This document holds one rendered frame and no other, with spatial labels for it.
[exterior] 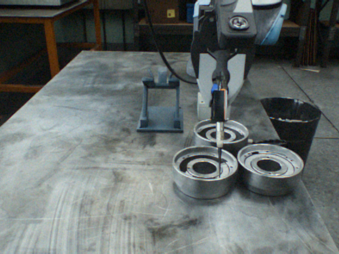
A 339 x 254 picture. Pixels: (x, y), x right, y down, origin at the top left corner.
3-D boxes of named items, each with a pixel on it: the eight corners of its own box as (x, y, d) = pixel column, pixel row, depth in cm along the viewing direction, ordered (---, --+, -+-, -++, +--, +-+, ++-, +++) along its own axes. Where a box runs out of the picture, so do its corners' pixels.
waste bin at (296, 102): (314, 195, 186) (331, 123, 167) (250, 194, 187) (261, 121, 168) (296, 161, 216) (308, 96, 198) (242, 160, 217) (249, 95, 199)
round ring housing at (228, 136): (191, 160, 64) (192, 141, 62) (193, 135, 74) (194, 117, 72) (249, 164, 63) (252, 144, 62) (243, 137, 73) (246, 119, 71)
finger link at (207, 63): (208, 96, 61) (217, 44, 57) (211, 110, 56) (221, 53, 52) (191, 94, 61) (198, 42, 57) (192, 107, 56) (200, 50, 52)
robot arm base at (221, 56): (186, 65, 121) (187, 36, 116) (230, 65, 120) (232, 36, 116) (186, 79, 107) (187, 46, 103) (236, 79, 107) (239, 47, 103)
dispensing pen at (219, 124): (211, 175, 52) (212, 67, 55) (209, 175, 56) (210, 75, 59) (226, 176, 52) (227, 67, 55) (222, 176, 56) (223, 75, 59)
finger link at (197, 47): (216, 77, 56) (225, 22, 52) (217, 81, 54) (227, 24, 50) (187, 74, 55) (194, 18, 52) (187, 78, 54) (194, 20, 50)
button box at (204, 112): (229, 122, 79) (231, 102, 77) (198, 121, 80) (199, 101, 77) (225, 108, 87) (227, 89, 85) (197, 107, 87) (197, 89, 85)
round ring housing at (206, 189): (197, 210, 52) (199, 188, 50) (160, 176, 60) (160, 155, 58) (249, 188, 57) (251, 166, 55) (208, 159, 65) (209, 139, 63)
